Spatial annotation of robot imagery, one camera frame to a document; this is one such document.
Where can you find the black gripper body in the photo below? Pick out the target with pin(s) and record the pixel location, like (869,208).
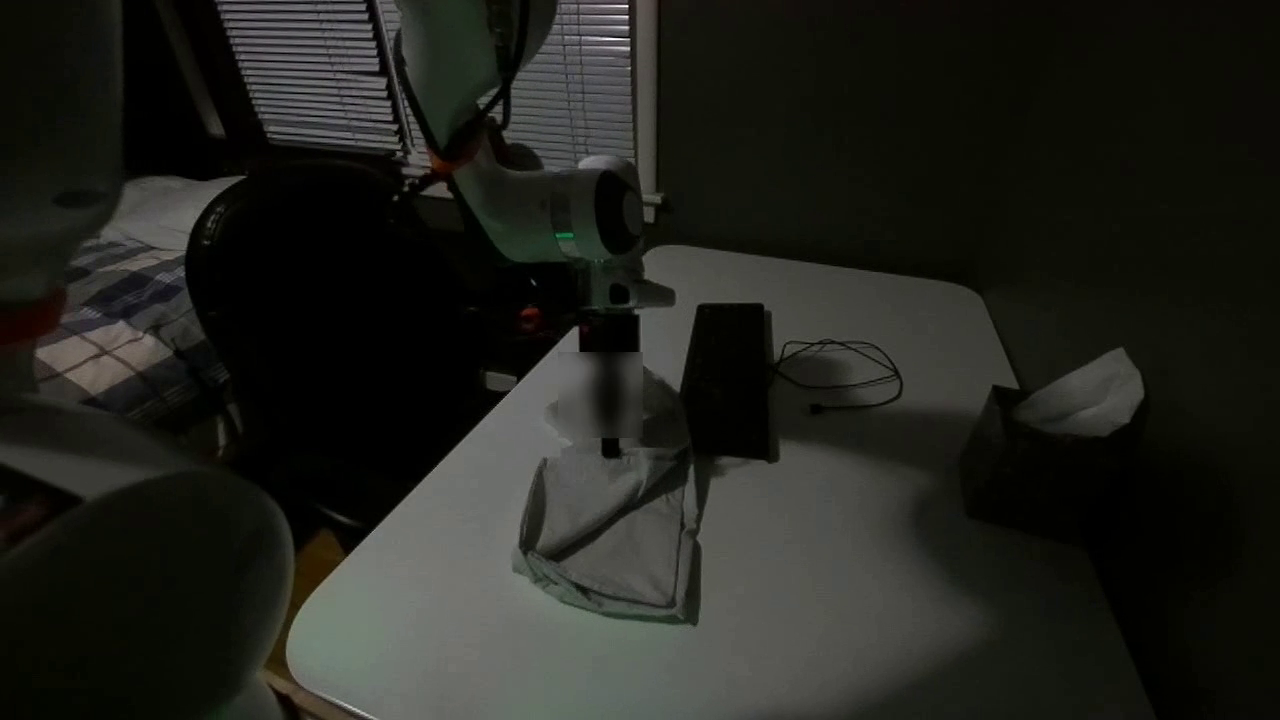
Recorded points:
(617,292)

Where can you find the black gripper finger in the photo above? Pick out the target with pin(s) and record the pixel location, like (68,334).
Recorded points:
(608,404)

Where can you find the white cloth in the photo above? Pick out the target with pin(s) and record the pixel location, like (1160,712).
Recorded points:
(617,535)

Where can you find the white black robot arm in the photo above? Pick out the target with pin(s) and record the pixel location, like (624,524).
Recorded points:
(521,144)

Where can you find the black rectangular device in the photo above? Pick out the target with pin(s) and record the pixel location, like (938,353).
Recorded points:
(727,380)

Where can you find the black office chair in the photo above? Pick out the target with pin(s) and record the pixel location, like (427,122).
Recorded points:
(367,334)

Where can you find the window with white blinds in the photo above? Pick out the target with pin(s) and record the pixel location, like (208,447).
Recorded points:
(571,76)

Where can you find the plaid blanket bed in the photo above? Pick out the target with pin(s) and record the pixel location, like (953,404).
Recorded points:
(128,337)

